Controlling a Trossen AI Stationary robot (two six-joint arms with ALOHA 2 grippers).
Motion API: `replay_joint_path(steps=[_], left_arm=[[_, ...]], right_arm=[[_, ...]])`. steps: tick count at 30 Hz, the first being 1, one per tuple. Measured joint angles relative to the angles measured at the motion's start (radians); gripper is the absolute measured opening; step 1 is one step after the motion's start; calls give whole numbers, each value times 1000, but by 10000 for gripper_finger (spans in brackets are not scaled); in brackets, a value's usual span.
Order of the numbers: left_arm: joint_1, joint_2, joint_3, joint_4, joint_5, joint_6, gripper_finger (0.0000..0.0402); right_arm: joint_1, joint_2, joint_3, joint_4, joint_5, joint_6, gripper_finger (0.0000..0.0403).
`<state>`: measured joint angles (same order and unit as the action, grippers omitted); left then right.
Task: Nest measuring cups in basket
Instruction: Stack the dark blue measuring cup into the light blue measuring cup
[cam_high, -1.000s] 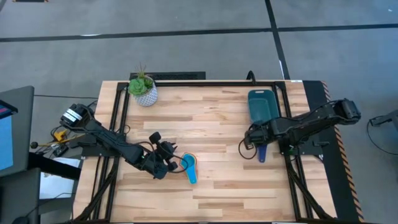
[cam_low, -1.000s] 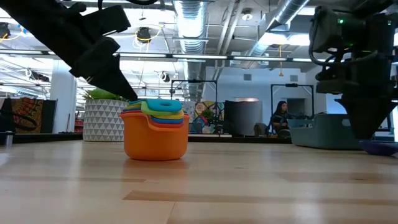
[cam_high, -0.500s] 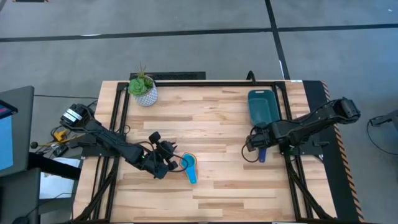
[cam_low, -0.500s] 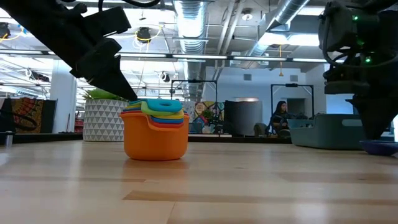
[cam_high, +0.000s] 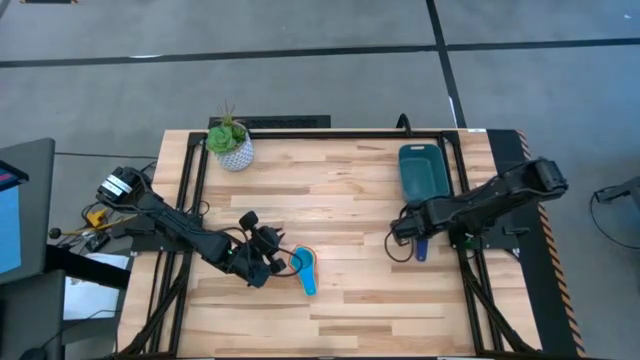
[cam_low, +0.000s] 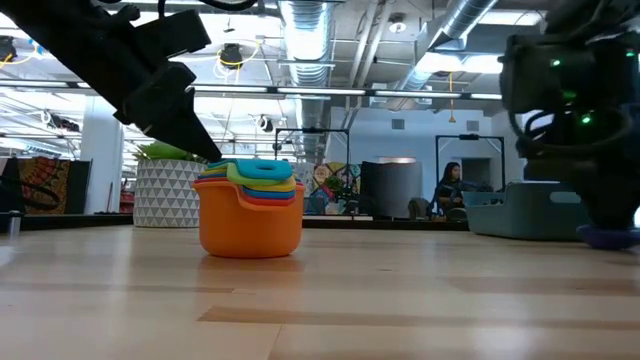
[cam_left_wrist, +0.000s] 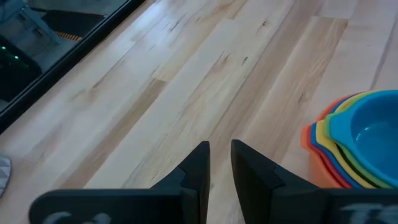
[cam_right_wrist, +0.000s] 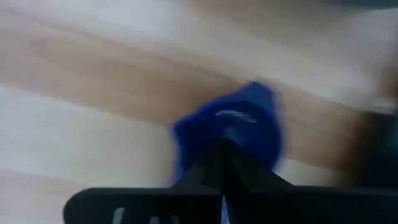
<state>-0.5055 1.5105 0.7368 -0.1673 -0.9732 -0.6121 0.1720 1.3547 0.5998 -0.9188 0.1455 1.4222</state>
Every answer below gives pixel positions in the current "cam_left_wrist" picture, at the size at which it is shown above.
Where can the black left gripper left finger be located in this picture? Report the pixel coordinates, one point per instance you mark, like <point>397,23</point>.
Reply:
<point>124,207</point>

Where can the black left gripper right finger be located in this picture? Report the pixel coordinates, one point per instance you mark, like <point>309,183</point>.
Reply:
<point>280,199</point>

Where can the orange plastic measuring cup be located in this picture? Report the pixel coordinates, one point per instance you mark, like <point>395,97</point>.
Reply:
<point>317,172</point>

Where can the blue plastic measuring cup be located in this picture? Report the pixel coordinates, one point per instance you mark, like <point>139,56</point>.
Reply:
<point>312,137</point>

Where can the yellow plastic measuring cup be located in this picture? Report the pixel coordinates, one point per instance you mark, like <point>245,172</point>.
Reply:
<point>320,133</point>

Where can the stack of coloured bowls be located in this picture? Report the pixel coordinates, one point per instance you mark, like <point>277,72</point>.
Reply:
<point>373,140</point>

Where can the white triangle-patterned planter pot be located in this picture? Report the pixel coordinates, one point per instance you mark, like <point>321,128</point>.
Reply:
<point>4,174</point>

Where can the black table edge strip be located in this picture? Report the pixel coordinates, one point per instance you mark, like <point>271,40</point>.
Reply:
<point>62,65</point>

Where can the black device with green lights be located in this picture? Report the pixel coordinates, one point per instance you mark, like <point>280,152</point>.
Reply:
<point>14,68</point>

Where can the black floor mat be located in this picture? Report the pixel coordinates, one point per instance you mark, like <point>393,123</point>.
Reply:
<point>74,21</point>

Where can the grey metal frame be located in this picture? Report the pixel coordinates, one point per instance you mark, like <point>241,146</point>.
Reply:
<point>28,15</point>

